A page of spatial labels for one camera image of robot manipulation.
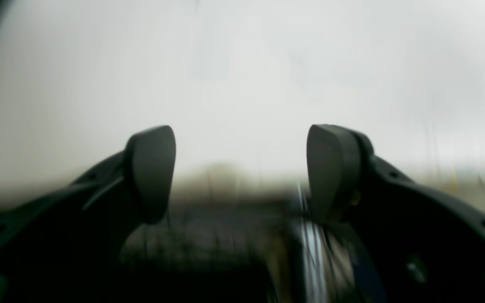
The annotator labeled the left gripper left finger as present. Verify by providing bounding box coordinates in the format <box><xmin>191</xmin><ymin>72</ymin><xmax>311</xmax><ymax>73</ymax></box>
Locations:
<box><xmin>0</xmin><ymin>126</ymin><xmax>176</xmax><ymax>303</ymax></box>

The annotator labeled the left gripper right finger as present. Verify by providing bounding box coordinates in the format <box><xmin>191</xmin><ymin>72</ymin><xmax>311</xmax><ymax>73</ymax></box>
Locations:
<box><xmin>306</xmin><ymin>124</ymin><xmax>485</xmax><ymax>303</ymax></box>

